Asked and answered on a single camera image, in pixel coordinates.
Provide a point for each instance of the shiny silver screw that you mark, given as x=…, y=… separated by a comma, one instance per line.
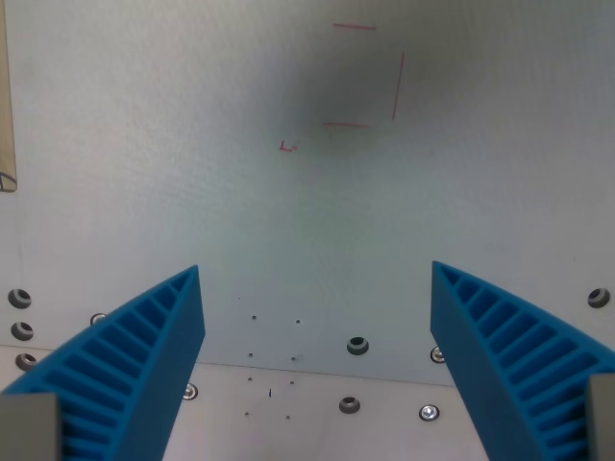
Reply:
x=429, y=412
x=190, y=391
x=97, y=318
x=436, y=354

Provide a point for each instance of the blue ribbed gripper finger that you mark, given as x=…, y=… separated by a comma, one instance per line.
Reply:
x=473, y=350
x=158, y=346

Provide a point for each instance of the light wooden strip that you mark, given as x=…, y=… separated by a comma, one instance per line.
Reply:
x=6, y=96

